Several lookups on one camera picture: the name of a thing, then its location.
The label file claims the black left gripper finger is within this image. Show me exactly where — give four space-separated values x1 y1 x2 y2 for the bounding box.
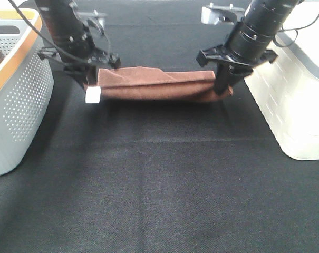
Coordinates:
63 66 97 91

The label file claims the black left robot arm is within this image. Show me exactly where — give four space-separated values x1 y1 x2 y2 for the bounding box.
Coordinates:
35 1 121 88

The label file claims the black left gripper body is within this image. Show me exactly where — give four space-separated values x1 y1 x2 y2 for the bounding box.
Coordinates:
37 44 121 71

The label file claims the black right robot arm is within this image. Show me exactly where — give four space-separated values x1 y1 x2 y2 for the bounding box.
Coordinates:
196 1 299 95

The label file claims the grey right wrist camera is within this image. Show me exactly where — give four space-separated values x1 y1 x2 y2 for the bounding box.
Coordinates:
201 3 246 25

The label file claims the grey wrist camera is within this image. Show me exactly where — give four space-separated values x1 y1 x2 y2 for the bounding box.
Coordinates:
75 10 106 35
201 3 246 25

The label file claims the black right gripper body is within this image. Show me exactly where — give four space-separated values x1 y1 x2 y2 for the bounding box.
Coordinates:
196 43 277 75

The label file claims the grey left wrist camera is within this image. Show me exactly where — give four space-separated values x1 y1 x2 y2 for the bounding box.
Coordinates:
75 10 106 35

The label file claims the grey perforated laundry basket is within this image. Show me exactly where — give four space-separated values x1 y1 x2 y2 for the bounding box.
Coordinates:
0 9 54 176

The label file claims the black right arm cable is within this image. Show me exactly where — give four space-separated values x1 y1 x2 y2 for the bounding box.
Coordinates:
274 0 319 48

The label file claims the white basket with grey rim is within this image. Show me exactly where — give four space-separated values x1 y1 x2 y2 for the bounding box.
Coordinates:
245 1 319 160

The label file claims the black table cloth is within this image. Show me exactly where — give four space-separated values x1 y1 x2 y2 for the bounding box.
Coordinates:
0 0 319 253

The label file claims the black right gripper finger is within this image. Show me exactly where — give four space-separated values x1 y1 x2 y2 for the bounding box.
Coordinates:
214 64 253 95

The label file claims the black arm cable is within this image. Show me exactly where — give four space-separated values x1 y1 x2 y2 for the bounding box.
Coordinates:
274 0 319 48
8 0 89 64

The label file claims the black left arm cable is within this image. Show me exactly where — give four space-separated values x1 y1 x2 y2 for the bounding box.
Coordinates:
8 0 89 64

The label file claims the brown microfibre towel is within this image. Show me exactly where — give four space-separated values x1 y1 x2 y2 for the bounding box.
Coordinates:
84 66 233 103

